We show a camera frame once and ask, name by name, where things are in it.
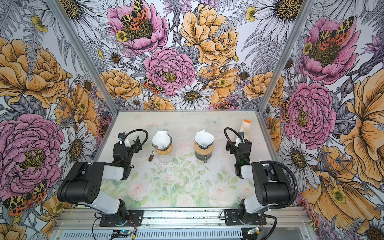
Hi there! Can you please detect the smoked grey glass carafe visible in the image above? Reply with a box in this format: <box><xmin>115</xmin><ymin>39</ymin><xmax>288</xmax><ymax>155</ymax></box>
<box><xmin>195</xmin><ymin>152</ymin><xmax>212</xmax><ymax>163</ymax></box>

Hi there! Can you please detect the wooden dripper ring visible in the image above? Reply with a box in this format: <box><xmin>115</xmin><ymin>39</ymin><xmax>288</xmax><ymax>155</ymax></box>
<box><xmin>155</xmin><ymin>144</ymin><xmax>174</xmax><ymax>156</ymax></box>
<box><xmin>193</xmin><ymin>142</ymin><xmax>215</xmax><ymax>156</ymax></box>

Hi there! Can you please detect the white paper coffee filter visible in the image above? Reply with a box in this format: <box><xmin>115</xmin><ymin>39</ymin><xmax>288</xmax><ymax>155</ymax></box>
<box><xmin>151</xmin><ymin>130</ymin><xmax>172</xmax><ymax>150</ymax></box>
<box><xmin>195</xmin><ymin>130</ymin><xmax>215</xmax><ymax>142</ymax></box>

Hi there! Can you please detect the blue glass dripper cone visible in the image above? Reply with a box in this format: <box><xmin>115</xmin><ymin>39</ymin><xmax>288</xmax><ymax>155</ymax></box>
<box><xmin>196</xmin><ymin>140</ymin><xmax>214</xmax><ymax>150</ymax></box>

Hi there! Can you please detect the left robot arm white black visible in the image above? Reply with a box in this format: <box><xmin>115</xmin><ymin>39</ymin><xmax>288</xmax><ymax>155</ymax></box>
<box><xmin>57</xmin><ymin>137</ymin><xmax>143</xmax><ymax>226</ymax></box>

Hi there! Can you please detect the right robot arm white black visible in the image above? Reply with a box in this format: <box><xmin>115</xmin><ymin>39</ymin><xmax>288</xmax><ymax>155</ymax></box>
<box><xmin>224</xmin><ymin>140</ymin><xmax>298</xmax><ymax>226</ymax></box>

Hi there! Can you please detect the coffee filter pack orange top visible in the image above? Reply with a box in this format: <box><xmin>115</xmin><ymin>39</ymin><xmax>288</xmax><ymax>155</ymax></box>
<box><xmin>240</xmin><ymin>119</ymin><xmax>252</xmax><ymax>140</ymax></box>

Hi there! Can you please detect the green circuit board left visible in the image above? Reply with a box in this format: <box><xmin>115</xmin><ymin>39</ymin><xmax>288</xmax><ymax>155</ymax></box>
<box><xmin>111</xmin><ymin>229</ymin><xmax>134</xmax><ymax>238</ymax></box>

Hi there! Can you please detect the green circuit board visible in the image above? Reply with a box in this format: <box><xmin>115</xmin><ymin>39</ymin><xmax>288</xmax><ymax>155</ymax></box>
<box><xmin>111</xmin><ymin>229</ymin><xmax>134</xmax><ymax>238</ymax></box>
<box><xmin>247</xmin><ymin>227</ymin><xmax>260</xmax><ymax>235</ymax></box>

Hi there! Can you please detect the green circuit board right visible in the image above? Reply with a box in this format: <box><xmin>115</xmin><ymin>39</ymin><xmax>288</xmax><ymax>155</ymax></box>
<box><xmin>247</xmin><ymin>227</ymin><xmax>260</xmax><ymax>235</ymax></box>

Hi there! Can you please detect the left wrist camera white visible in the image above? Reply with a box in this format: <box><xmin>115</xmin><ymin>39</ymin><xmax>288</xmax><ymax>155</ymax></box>
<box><xmin>118</xmin><ymin>132</ymin><xmax>131</xmax><ymax>148</ymax></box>

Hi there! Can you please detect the clear glass carafe brown handle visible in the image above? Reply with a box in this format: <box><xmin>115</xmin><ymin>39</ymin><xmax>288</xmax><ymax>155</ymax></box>
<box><xmin>148</xmin><ymin>150</ymin><xmax>174</xmax><ymax>164</ymax></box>

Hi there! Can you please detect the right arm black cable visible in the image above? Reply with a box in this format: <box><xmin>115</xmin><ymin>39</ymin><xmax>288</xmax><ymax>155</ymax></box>
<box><xmin>223</xmin><ymin>127</ymin><xmax>299</xmax><ymax>210</ymax></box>

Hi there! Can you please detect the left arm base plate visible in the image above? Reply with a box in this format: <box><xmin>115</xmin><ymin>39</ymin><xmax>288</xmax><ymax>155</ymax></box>
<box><xmin>99</xmin><ymin>210</ymin><xmax>144</xmax><ymax>227</ymax></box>

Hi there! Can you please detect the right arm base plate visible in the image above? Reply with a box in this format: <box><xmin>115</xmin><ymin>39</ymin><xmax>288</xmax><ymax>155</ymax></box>
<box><xmin>224</xmin><ymin>209</ymin><xmax>267</xmax><ymax>226</ymax></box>

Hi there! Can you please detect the aluminium front rail frame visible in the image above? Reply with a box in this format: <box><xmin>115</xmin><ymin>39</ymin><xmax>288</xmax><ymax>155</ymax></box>
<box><xmin>51</xmin><ymin>207</ymin><xmax>316</xmax><ymax>240</ymax></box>

